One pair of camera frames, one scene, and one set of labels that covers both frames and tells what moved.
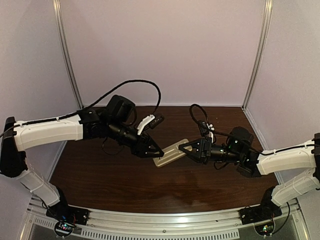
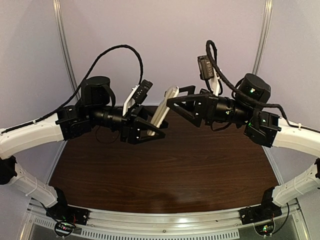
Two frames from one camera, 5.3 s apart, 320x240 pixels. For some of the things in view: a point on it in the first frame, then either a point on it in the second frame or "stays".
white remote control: x=172 y=152 to x=163 y=109
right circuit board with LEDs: x=264 y=229 stays
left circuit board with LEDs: x=63 y=229 stays
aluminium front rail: x=162 y=224 stays
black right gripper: x=204 y=150 to x=204 y=109
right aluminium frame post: x=266 y=28 stays
